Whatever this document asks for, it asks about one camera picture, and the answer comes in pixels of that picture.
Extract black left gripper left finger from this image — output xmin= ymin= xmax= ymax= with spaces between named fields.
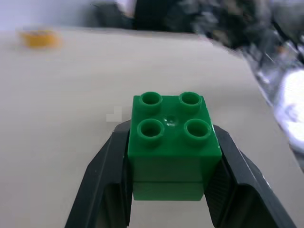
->
xmin=64 ymin=120 xmax=133 ymax=228

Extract yellow toy building block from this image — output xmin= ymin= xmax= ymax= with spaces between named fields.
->
xmin=19 ymin=29 xmax=63 ymax=49

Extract green toy building block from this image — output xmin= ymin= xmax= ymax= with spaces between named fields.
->
xmin=127 ymin=91 xmax=223 ymax=201

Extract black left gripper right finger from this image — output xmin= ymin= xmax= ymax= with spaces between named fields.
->
xmin=203 ymin=124 xmax=298 ymax=228

